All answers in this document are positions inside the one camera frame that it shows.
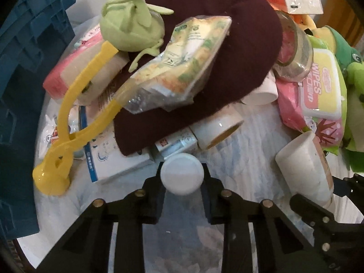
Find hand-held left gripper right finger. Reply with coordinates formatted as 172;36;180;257
200;163;332;273

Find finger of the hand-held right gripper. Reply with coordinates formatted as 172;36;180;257
289;193;364;273
332;175;364;205

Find green frog plush toy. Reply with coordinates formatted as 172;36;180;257
321;25;364;174

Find white printed plastic packet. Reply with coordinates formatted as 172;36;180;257
37;105;86;160

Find small white box red label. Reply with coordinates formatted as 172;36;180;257
150;127;198;161

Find light green plush toy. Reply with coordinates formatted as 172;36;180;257
100;0;174;73

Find blue plastic crate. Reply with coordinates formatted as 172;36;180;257
0;0;79;240

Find dark maroon knit beanie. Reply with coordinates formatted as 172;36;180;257
114;0;284;157

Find white tissue packet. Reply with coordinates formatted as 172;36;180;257
281;0;325;15

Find pink tissue pack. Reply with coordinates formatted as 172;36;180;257
43;24;130;106

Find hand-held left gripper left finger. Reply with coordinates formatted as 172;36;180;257
37;162;167;273

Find wooden furniture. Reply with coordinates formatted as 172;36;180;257
315;0;364;47

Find clear tape roll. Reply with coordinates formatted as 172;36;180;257
272;10;314;82

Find white box with blue print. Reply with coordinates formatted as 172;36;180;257
78;105;160;184

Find pink wet wipes pack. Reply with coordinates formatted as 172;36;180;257
276;35;348;149

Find white paper cup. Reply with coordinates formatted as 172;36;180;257
241;72;279;106
190;109;245;151
275;131;335;209

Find white round bottle cap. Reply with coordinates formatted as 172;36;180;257
160;153;205;197

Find orange plush toy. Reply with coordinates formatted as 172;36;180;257
293;13;318;32

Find yellow plastic tongs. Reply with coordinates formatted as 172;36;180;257
32;40;135;196

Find clear snack packet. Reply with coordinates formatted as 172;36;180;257
124;15;233;115

